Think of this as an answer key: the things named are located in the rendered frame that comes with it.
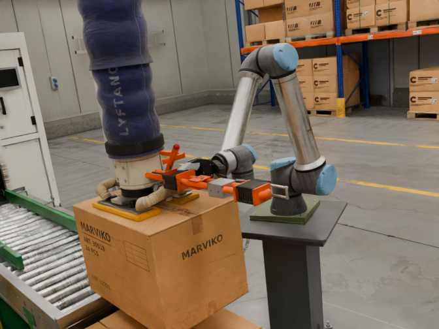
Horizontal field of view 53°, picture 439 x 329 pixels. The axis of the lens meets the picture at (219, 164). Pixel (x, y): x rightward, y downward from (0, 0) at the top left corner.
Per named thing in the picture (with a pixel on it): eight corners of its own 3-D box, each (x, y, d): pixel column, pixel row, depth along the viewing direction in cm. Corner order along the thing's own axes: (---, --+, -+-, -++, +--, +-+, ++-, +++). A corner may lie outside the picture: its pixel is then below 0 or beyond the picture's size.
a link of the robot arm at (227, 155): (237, 173, 168) (234, 149, 165) (228, 177, 165) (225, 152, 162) (221, 170, 174) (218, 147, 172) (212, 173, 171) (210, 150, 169)
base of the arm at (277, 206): (274, 205, 238) (272, 187, 236) (309, 203, 232) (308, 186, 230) (266, 216, 221) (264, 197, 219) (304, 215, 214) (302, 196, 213)
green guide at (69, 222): (6, 198, 387) (3, 189, 385) (17, 195, 394) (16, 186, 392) (94, 240, 273) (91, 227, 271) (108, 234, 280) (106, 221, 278)
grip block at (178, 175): (162, 188, 154) (159, 173, 153) (183, 181, 161) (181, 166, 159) (177, 192, 148) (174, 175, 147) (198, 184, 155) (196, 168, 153)
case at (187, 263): (90, 289, 194) (71, 205, 184) (163, 254, 219) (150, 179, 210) (168, 343, 150) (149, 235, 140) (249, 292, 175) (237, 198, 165)
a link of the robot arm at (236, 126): (240, 45, 198) (200, 187, 186) (260, 41, 189) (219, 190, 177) (256, 57, 206) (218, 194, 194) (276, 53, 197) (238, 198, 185)
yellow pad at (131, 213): (92, 207, 177) (89, 196, 176) (113, 200, 184) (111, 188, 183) (138, 222, 153) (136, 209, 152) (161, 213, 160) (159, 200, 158)
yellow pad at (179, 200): (131, 193, 190) (129, 183, 189) (150, 187, 196) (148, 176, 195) (180, 205, 165) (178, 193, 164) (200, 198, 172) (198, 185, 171)
